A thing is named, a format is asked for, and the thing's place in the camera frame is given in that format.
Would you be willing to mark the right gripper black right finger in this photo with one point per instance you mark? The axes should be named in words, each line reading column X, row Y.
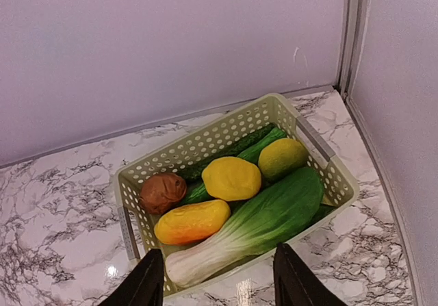
column 295, row 284

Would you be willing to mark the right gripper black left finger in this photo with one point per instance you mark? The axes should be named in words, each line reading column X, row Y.
column 144, row 285

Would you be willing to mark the green white bok choy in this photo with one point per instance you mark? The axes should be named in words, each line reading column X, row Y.
column 277, row 214

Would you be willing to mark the yellow orange mango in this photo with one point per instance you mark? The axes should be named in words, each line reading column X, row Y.
column 192, row 223

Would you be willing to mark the yellow lemon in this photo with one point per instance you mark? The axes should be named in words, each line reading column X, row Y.
column 232, row 179

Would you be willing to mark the yellow green lime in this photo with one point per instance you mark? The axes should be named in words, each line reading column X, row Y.
column 281, row 157

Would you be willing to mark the brown potato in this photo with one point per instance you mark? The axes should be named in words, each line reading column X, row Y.
column 161, row 192

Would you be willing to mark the light green leafy vegetable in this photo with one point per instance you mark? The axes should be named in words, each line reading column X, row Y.
column 199, row 193

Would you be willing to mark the pale green perforated basket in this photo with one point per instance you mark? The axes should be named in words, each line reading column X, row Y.
column 340, row 187

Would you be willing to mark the dark green cucumber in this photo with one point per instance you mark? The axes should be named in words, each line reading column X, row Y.
column 193, row 172

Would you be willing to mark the right aluminium corner post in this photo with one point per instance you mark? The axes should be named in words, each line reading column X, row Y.
column 355, row 20

